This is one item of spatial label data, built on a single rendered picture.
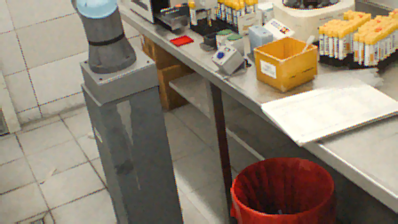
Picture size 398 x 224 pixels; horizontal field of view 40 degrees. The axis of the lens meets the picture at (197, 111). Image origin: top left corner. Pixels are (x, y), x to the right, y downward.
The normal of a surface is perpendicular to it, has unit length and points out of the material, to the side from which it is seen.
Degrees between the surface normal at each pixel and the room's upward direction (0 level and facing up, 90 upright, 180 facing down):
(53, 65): 90
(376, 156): 0
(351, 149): 0
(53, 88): 90
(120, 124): 90
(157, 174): 90
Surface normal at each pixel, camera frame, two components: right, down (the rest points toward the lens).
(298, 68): 0.52, 0.35
